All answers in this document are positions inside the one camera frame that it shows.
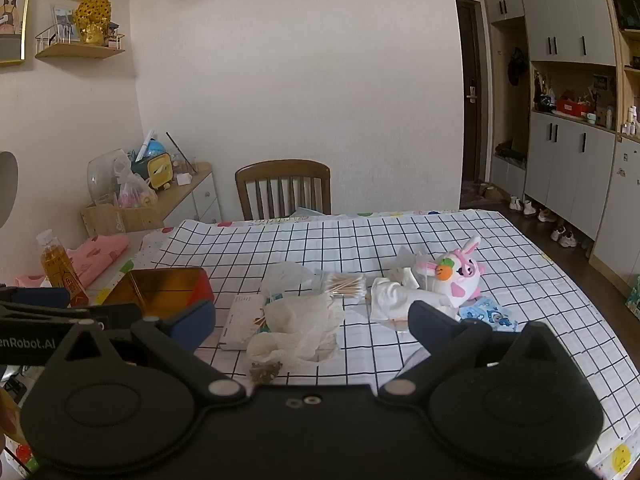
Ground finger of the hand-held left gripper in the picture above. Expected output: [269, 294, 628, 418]
[0, 286, 71, 310]
[89, 304, 144, 332]

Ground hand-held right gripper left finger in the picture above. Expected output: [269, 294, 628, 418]
[45, 300, 247, 403]

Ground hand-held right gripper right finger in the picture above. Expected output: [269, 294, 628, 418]
[379, 301, 566, 403]

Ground white pink plush bunny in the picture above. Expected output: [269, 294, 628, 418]
[412, 236, 488, 308]

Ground gold red tin box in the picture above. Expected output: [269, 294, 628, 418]
[101, 267, 216, 312]

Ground brown beaded scrunchie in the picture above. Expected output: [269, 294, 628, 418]
[249, 361, 282, 385]

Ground orange drink bottle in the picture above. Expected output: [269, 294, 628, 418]
[36, 229, 90, 307]

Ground white folded cloth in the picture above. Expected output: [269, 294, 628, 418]
[370, 265, 458, 322]

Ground white teal carton box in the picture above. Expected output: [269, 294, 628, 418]
[219, 294, 268, 352]

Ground blue patterned packet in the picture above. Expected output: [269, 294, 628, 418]
[459, 297, 516, 332]

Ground pink printed cloth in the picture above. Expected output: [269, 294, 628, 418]
[15, 235, 132, 289]

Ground cotton swab pack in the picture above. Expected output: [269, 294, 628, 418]
[324, 272, 370, 300]

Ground cardboard box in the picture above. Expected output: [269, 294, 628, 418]
[80, 200, 166, 236]

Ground crumpled clear plastic bag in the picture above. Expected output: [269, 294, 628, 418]
[246, 294, 347, 362]

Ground black checked white tablecloth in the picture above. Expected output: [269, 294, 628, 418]
[150, 208, 632, 453]

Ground white wooden side cabinet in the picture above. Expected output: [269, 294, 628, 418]
[150, 161, 222, 225]

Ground plastic bag with pink items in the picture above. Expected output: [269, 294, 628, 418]
[114, 159, 159, 209]

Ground doormat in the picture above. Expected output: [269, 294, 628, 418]
[460, 180, 501, 206]

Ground clear glass bowl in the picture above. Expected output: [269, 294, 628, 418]
[87, 149, 132, 206]

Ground yellow toy clock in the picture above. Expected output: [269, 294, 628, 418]
[147, 155, 174, 191]

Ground papers on chair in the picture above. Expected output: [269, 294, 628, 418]
[290, 206, 347, 219]

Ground blue round toy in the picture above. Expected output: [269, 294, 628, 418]
[131, 140, 169, 167]

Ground brown wooden chair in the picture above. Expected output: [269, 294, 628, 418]
[235, 159, 332, 221]

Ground dark wooden door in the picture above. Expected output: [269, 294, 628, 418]
[455, 0, 493, 196]

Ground grey wooden wardrobe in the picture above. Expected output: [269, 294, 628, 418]
[482, 0, 640, 303]

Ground green box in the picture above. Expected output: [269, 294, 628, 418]
[624, 275, 640, 319]

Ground black hanging bag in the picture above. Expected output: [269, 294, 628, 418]
[507, 47, 526, 86]

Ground small photo card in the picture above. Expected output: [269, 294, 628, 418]
[51, 5, 76, 41]

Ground gold ornament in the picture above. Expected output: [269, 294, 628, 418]
[74, 0, 112, 46]

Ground framed girl picture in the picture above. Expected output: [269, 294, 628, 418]
[0, 0, 37, 66]

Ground wooden wall shelf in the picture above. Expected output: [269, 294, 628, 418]
[35, 25, 126, 60]

